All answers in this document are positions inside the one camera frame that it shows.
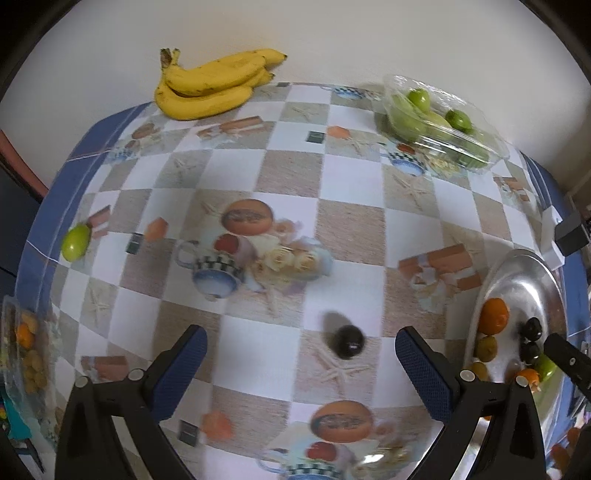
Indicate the checkered printed tablecloth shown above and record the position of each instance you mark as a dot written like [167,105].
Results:
[351,221]

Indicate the yellow banana bunch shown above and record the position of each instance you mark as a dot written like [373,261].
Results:
[207,78]

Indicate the dark cabinet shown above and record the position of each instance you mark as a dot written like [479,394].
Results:
[14,221]

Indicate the clear plastic clamshell container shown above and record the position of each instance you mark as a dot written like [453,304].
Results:
[397,87]

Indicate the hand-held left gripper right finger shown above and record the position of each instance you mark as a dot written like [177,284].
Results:
[425,374]

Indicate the round orange tangerine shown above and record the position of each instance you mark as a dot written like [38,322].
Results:
[494,316]

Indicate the small yellow-brown fruit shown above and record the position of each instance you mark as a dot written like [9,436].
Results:
[487,348]
[478,370]

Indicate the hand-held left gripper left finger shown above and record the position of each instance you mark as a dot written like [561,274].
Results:
[182,369]

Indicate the loose green jujube fruit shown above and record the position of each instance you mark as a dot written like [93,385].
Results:
[75,242]

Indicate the pile of green jujubes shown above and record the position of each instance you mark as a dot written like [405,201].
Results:
[418,99]

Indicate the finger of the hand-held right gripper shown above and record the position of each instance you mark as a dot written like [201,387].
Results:
[570,360]

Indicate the heart-shaped dark plum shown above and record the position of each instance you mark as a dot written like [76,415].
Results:
[531,328]

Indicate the green mango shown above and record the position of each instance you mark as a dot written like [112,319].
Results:
[545,368]

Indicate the white plastic holder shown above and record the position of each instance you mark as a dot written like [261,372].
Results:
[551,251]

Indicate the small tangerine with stem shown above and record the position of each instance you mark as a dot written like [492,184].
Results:
[528,374]

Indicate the clear plastic fruit packet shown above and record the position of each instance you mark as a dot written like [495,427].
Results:
[27,369]

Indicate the round dark plum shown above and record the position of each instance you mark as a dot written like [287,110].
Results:
[348,341]

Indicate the round silver metal tray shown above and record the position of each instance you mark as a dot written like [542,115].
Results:
[531,286]

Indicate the black box device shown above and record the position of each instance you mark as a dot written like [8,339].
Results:
[571,233]

